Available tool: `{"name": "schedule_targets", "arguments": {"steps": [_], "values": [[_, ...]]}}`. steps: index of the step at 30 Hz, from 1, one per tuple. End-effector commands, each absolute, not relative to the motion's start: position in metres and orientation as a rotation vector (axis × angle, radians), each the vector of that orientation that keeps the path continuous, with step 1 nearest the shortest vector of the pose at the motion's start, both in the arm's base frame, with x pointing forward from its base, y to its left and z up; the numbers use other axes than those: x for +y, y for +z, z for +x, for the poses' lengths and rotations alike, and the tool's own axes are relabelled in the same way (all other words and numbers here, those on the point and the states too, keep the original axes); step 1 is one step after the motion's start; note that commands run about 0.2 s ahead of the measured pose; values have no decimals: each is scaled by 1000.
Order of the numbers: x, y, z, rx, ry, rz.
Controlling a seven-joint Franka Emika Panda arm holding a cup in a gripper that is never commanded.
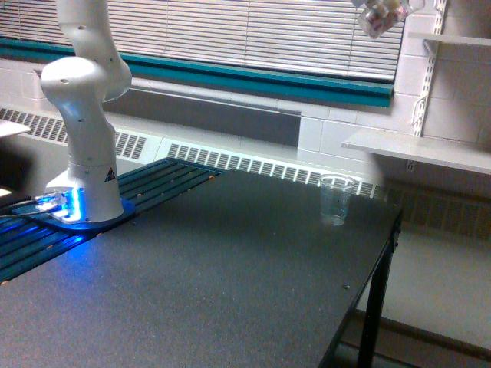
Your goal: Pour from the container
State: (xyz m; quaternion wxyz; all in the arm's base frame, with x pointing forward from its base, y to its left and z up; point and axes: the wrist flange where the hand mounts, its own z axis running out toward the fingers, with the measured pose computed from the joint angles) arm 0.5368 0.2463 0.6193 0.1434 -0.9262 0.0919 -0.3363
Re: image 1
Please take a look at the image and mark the black table leg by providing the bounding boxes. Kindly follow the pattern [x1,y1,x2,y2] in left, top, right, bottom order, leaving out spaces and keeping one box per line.
[357,211,403,367]

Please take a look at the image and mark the teal window sill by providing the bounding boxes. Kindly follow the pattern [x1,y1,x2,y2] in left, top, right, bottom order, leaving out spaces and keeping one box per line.
[0,37,395,109]

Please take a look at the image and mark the clear cup with candies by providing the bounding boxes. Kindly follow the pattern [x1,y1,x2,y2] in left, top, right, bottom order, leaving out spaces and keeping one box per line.
[351,0,426,39]

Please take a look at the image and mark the blue slotted rail bed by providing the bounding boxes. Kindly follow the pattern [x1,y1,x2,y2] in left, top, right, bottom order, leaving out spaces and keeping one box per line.
[1,159,223,281]

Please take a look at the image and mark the white board at left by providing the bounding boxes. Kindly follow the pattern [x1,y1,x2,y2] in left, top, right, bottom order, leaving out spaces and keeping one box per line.
[0,120,31,138]

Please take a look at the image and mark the white shelf wall rail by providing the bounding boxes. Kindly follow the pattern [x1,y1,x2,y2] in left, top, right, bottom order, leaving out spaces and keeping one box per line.
[411,0,447,137]

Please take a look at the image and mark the white upper wall shelf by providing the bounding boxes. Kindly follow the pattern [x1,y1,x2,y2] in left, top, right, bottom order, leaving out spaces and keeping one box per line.
[407,32,491,47]

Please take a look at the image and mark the clear empty plastic cup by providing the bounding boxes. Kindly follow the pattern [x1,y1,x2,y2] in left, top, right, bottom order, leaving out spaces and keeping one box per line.
[319,174,357,226]

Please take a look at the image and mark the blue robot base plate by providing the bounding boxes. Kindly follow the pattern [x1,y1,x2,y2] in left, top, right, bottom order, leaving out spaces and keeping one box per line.
[12,199,136,233]

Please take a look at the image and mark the white baseboard radiator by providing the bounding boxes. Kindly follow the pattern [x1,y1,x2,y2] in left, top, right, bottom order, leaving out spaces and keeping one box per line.
[0,88,386,200]

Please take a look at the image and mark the white lower wall shelf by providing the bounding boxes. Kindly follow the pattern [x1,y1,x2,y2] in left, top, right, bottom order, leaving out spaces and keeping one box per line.
[341,130,490,175]

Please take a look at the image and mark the white window blinds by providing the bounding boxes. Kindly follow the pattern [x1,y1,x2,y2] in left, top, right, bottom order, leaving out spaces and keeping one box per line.
[0,0,405,82]

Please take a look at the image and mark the black cables at base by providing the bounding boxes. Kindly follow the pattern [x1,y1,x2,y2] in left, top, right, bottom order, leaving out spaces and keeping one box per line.
[0,195,53,219]

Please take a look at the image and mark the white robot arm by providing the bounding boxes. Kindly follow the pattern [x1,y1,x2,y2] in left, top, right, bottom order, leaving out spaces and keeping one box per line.
[41,1,132,224]

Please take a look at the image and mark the white wall shelf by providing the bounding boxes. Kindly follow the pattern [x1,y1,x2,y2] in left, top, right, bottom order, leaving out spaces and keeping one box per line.
[341,130,490,175]
[407,32,491,47]

